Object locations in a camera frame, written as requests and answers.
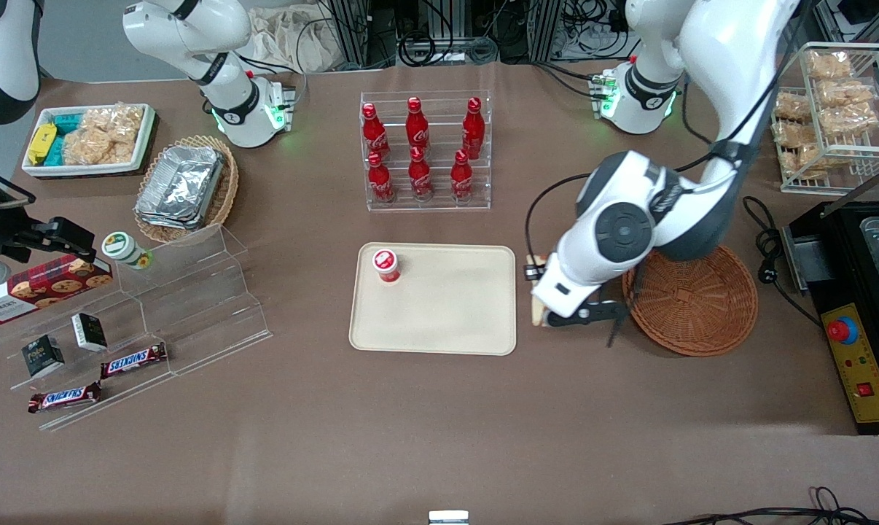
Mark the oval brown wicker basket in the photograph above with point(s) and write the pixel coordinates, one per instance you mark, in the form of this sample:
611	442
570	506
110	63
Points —
227	193

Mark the yellow control panel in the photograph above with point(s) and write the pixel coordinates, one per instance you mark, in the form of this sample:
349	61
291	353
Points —
866	372

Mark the triangular sandwich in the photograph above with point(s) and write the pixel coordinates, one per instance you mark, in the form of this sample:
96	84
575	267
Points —
540	310

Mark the yellow snack packet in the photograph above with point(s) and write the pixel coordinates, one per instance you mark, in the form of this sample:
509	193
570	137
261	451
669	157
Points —
41	142

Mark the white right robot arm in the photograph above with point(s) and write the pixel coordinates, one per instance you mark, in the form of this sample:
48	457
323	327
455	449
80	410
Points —
221	80

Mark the beige cloth bag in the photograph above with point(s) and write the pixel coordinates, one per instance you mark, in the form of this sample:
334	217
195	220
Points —
286	40

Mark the teal snack packet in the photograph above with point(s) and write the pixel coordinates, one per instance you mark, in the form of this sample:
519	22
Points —
68	122
56	152

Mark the clear bag of crackers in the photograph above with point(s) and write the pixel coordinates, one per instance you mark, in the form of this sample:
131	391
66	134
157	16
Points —
104	135

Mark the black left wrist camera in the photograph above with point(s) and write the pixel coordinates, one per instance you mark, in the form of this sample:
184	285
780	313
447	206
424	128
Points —
592	313

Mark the small white object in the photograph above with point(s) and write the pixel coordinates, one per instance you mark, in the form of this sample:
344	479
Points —
448	518

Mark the red emergency stop button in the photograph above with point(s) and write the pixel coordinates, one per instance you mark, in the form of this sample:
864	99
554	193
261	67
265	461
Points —
842	332

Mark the clear acrylic stepped shelf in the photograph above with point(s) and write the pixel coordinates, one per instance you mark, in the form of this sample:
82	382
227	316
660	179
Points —
199	299

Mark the brown chocolate bar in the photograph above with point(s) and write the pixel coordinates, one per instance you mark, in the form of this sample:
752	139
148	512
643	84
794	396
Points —
64	397
133	361

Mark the small black box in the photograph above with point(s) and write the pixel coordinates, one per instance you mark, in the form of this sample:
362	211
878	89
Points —
90	332
43	357

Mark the red cola bottle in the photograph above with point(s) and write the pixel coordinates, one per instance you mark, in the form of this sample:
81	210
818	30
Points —
417	127
420	179
372	131
461	179
380	182
473	130

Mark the stack of foil containers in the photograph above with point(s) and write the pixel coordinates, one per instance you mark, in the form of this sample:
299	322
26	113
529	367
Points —
181	186

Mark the aluminium frame rack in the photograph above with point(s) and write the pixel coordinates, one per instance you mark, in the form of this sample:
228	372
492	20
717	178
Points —
359	29

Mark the clear acrylic bottle rack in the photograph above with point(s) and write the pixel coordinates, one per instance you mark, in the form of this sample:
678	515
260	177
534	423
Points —
439	205

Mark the clear bag of fried snacks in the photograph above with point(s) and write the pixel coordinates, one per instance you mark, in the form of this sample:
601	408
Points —
793	133
791	108
848	106
804	162
829	65

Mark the red tartan cookie box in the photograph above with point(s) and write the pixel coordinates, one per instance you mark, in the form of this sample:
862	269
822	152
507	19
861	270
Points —
38	288

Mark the beige plastic tray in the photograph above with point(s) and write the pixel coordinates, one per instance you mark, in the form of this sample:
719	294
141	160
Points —
447	306

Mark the white rectangular snack bin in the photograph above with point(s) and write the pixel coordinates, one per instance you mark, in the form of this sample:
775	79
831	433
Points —
90	169

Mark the green and white cup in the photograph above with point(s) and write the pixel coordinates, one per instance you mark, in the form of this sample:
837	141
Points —
121	248

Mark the red-lidded small cup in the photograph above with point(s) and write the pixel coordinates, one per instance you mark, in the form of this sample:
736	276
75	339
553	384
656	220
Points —
385	265

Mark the black metal appliance box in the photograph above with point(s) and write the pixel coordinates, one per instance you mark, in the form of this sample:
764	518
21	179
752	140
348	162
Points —
844	240

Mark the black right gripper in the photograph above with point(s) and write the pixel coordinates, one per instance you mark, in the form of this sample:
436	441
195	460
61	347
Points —
1	227

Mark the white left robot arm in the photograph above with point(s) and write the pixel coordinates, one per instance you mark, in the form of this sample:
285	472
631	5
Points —
622	233

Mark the round brown wicker basket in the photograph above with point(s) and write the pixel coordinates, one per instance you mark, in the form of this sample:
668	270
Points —
694	313

